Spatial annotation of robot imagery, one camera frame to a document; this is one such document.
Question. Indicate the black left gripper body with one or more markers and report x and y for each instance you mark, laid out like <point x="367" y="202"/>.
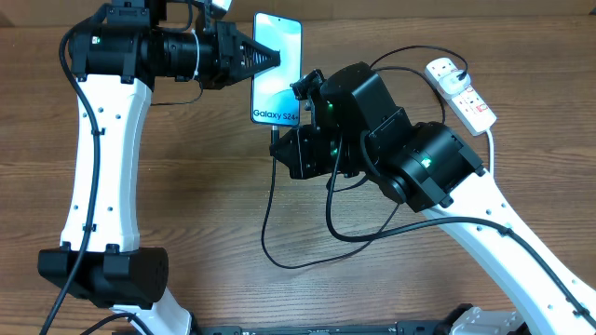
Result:
<point x="225" y="71"/>

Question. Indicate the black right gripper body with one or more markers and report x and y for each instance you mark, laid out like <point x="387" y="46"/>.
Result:
<point x="317" y="151"/>

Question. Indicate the Samsung Galaxy smartphone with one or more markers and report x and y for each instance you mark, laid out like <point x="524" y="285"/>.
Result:
<point x="272" y="99"/>

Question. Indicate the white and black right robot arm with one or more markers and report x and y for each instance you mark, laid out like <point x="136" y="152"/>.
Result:
<point x="356" y="128"/>

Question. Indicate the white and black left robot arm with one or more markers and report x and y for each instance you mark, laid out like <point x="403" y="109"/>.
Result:
<point x="112" y="60"/>

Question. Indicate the white charger plug adapter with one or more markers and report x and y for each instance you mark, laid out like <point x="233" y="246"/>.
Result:
<point x="454" y="83"/>

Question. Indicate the white power extension strip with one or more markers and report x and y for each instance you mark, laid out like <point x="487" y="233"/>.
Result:
<point x="469" y="106"/>

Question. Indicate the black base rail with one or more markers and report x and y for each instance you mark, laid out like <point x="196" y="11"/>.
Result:
<point x="411" y="327"/>

